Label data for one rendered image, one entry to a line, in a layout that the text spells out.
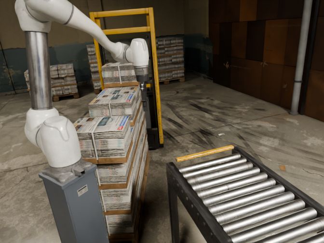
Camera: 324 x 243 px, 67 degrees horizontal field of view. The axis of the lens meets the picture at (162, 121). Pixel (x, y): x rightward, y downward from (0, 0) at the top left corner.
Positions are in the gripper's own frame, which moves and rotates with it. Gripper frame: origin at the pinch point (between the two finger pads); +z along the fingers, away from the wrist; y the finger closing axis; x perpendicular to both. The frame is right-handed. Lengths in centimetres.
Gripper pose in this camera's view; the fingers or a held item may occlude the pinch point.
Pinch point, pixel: (145, 105)
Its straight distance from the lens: 159.4
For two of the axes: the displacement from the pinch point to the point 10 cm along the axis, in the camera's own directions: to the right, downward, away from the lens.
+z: 0.7, 9.3, 3.6
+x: 10.0, -0.6, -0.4
